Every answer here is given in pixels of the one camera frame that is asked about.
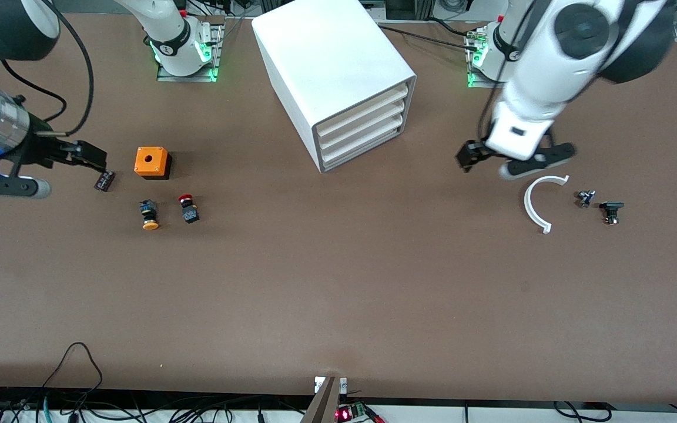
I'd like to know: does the red push button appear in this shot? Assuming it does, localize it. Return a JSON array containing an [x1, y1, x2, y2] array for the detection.
[[177, 194, 200, 224]]

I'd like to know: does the yellow push button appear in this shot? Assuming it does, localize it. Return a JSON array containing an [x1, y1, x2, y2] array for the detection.
[[139, 200, 160, 231]]

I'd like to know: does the white curved plastic arc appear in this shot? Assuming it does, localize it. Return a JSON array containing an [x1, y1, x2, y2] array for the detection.
[[524, 174, 570, 234]]

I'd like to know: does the circuit board with red LED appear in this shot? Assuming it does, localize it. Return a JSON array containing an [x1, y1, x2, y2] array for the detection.
[[336, 402, 383, 423]]

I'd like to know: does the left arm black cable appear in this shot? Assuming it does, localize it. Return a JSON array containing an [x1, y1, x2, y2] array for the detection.
[[478, 82, 507, 145]]

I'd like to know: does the orange button enclosure box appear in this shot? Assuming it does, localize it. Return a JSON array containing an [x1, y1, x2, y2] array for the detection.
[[134, 147, 172, 180]]

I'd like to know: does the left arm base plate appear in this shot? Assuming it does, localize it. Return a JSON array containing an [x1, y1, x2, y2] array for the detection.
[[467, 29, 512, 90]]

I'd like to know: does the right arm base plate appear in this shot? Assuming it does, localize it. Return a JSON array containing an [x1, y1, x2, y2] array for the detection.
[[156, 23, 224, 83]]

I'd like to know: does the black cable across table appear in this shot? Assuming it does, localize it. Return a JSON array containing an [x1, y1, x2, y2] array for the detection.
[[377, 22, 481, 52]]

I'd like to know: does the small black switch component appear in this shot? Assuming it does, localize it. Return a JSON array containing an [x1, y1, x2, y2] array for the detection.
[[599, 202, 625, 225]]

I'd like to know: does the looped black cable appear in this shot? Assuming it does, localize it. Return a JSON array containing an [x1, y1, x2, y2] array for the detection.
[[42, 343, 104, 406]]

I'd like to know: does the metal mounting bracket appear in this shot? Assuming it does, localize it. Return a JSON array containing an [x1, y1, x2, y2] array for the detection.
[[314, 377, 348, 394]]

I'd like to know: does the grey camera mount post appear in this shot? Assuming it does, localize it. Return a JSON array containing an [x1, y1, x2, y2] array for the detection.
[[300, 377, 340, 423]]

